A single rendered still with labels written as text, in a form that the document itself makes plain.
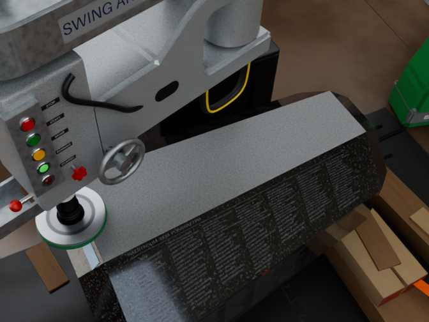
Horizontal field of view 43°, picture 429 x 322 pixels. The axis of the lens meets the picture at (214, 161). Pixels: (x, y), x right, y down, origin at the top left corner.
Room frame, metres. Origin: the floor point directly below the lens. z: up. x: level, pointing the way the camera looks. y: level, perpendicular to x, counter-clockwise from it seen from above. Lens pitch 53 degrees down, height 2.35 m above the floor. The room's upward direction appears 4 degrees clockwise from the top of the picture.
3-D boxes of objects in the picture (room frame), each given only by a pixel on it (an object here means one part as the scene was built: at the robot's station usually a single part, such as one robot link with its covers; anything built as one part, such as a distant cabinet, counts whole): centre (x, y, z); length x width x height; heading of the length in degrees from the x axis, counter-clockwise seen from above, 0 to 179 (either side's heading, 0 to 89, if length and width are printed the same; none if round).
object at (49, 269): (1.07, 0.75, 0.02); 0.25 x 0.10 x 0.01; 39
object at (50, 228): (0.85, 0.44, 0.89); 0.21 x 0.21 x 0.01
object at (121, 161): (0.85, 0.27, 1.22); 0.15 x 0.10 x 0.15; 136
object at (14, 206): (0.71, 0.47, 1.19); 0.08 x 0.03 x 0.03; 136
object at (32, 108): (0.72, 0.40, 1.39); 0.08 x 0.03 x 0.28; 136
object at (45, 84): (0.91, 0.38, 1.34); 0.36 x 0.22 x 0.45; 136
